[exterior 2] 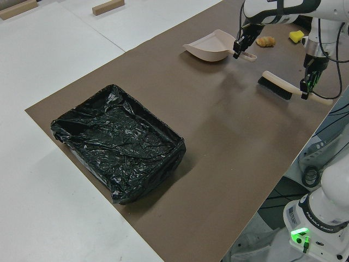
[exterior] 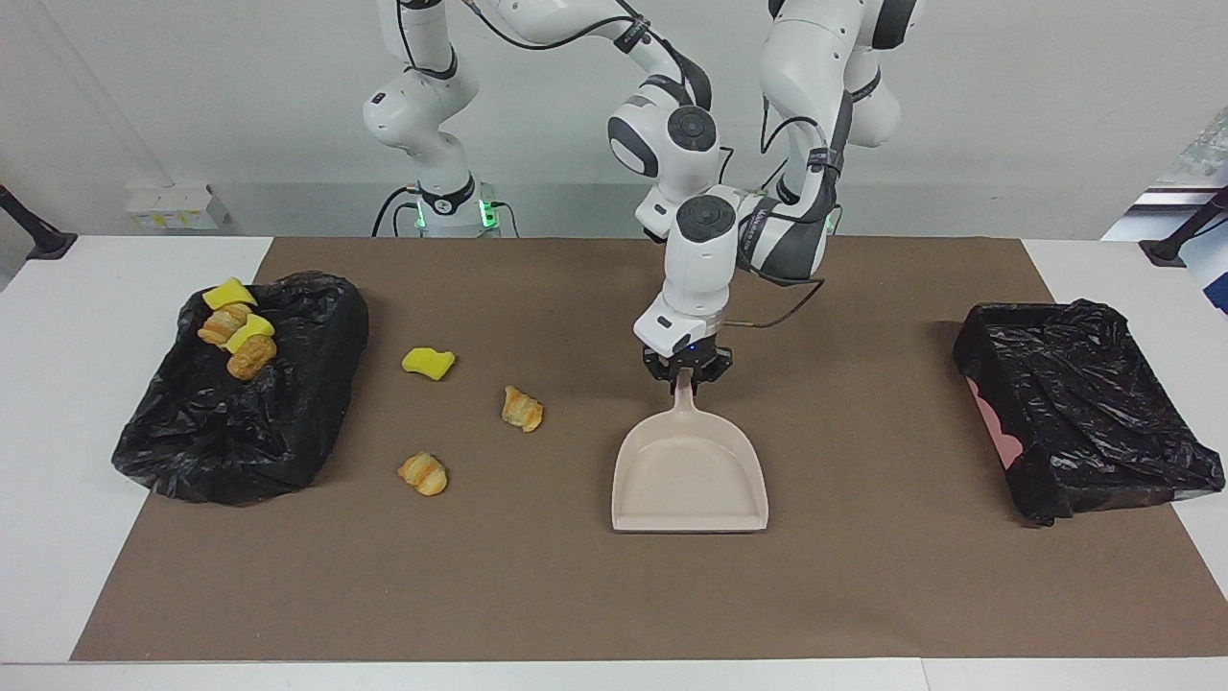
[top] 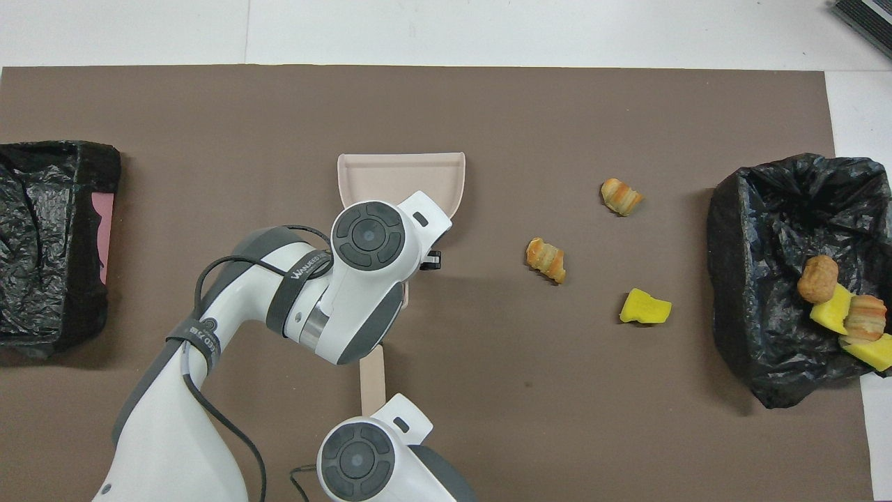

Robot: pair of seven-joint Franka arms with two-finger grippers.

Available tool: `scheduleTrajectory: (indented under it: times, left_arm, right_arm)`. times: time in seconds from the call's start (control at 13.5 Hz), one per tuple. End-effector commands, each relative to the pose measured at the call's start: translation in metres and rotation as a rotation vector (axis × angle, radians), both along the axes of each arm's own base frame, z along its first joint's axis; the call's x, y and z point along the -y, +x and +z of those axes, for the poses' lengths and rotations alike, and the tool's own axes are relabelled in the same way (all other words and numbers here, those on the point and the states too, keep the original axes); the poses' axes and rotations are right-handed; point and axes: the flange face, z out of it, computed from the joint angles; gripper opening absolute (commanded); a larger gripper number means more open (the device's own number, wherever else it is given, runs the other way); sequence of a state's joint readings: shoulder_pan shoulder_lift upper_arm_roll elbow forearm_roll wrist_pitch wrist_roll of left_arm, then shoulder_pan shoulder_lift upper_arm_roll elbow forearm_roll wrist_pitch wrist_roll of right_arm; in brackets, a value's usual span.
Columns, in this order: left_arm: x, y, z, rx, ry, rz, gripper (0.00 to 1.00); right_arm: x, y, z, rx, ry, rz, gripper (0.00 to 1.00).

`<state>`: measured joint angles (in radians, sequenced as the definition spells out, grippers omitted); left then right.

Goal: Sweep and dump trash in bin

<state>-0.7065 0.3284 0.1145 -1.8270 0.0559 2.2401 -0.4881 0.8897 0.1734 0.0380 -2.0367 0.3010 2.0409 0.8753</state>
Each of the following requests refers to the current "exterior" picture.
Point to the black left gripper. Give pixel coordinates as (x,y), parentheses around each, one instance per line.
(720,357)

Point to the beige plastic dustpan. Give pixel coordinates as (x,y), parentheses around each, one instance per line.
(691,480)

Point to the toy croissant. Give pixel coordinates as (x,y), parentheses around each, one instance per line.
(523,410)
(423,474)

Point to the yellow sponge piece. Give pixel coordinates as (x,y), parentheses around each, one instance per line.
(228,294)
(427,363)
(251,329)

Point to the brown bread chunk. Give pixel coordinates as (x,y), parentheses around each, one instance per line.
(251,363)

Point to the beige bread chunk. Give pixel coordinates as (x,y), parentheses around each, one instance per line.
(223,324)

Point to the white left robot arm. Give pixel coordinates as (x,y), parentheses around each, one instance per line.
(696,288)

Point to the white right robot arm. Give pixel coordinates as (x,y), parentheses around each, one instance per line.
(422,106)

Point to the pink bin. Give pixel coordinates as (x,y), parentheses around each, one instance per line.
(998,434)

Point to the black plastic trash bag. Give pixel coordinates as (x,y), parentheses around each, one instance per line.
(240,432)
(1084,403)

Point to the brown table mat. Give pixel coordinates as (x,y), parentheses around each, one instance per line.
(480,595)

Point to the blue white panel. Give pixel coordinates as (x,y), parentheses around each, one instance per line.
(1211,274)

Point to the white tissue box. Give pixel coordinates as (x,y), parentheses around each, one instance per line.
(177,206)

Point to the patterned poster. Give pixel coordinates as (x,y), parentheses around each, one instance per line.
(1204,154)

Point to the black camera stand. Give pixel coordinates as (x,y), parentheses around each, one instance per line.
(1166,251)
(48,245)

